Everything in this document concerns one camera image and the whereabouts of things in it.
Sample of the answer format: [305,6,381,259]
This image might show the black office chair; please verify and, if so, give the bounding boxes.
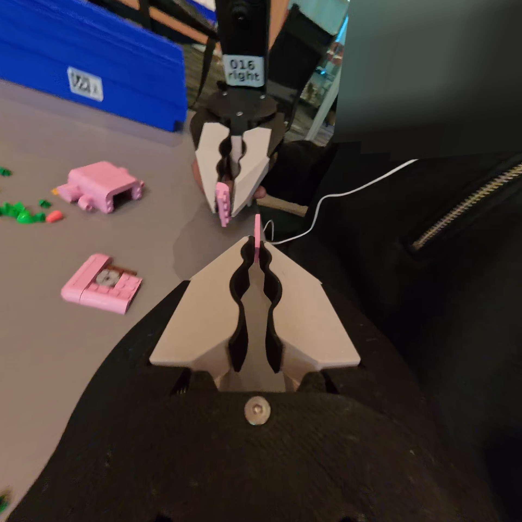
[267,4,339,119]

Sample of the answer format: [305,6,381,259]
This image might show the blue plastic bin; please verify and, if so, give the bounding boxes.
[0,0,188,133]

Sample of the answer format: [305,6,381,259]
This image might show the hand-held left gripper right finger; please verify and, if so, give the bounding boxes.
[259,241,362,384]

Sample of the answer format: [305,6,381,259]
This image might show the thin white cable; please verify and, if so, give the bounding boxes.
[263,159,420,245]

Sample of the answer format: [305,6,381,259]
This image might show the pink brick block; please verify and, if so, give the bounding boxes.
[61,254,143,315]

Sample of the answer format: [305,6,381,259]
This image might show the wooden top office desk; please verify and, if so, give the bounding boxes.
[147,0,221,45]

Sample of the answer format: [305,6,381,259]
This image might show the pink brick animal body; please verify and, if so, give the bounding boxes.
[55,161,145,215]

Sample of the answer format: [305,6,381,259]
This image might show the person's black jacket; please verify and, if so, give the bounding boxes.
[261,141,522,522]

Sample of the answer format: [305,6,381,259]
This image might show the scattered small green clips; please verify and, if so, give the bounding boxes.
[0,166,51,512]

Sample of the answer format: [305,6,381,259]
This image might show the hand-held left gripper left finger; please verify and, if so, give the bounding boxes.
[149,236,253,378]

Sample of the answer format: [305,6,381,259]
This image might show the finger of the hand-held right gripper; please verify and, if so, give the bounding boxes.
[195,122,235,215]
[228,128,273,218]

